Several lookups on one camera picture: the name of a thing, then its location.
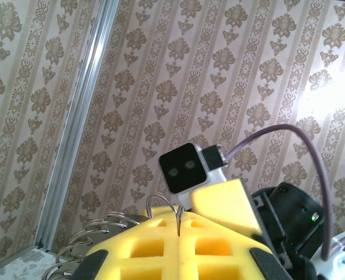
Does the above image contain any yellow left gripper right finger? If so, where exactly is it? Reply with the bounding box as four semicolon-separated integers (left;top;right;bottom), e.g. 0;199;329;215
179;210;290;280

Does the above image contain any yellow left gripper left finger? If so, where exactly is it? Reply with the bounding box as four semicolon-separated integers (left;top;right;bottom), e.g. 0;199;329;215
72;207;181;280

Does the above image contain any silver keyring chain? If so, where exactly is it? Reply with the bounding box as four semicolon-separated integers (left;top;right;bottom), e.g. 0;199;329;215
42;192;187;280

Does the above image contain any floral print table cloth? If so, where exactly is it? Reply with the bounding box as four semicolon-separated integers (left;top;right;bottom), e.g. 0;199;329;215
0;246;82;280

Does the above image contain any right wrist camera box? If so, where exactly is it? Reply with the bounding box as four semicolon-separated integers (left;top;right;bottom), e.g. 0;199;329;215
159;142;230;207

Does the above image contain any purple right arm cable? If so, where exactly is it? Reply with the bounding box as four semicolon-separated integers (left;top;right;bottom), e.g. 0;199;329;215
225;124;345;261

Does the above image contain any aluminium right corner post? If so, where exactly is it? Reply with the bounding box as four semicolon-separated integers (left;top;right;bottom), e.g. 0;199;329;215
34;0;122;254

